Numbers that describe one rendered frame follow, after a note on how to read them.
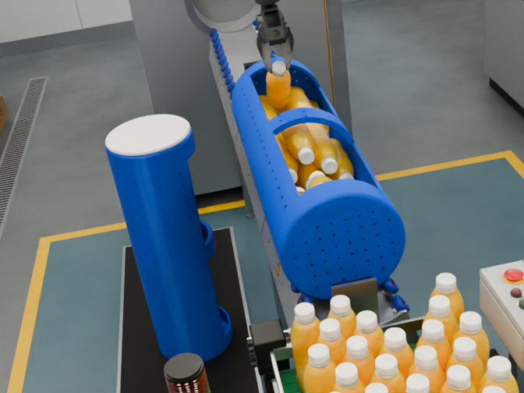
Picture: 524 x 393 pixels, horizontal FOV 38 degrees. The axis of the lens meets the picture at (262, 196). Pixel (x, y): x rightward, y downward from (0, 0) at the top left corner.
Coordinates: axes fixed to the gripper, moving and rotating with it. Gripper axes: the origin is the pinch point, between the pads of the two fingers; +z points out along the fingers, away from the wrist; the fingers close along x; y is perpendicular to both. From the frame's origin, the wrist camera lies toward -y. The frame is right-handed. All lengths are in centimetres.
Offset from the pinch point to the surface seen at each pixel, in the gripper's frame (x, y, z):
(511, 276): -29, -86, 17
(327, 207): 2, -63, 7
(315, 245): 6, -63, 16
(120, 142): 50, 26, 25
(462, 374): -10, -107, 17
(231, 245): 21, 87, 115
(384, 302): -9, -64, 35
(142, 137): 43, 27, 25
